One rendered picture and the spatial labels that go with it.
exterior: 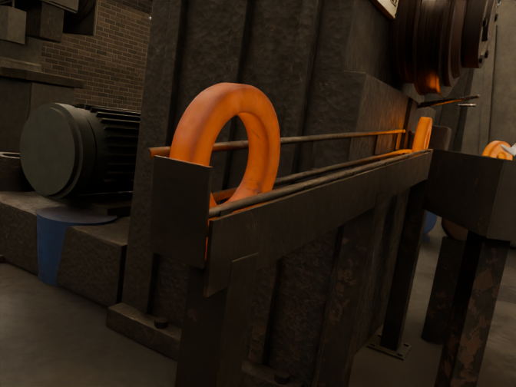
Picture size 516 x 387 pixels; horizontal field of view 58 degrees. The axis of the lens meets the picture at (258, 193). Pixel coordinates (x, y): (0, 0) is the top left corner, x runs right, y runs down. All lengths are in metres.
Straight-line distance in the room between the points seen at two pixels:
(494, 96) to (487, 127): 0.26
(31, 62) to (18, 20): 0.77
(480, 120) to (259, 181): 3.81
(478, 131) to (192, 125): 3.93
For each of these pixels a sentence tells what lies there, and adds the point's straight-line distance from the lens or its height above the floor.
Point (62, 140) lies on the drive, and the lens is 1.91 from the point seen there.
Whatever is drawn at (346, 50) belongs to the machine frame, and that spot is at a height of 0.92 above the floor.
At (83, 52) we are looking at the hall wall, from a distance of 8.16.
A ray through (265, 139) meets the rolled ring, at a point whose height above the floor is 0.70.
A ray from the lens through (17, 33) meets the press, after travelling 5.09.
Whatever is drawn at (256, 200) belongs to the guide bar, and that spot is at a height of 0.63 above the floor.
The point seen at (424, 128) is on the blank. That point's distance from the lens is 1.52.
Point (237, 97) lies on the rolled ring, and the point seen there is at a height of 0.75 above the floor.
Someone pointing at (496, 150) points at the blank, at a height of 0.75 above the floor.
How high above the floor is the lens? 0.72
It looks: 9 degrees down
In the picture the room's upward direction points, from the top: 8 degrees clockwise
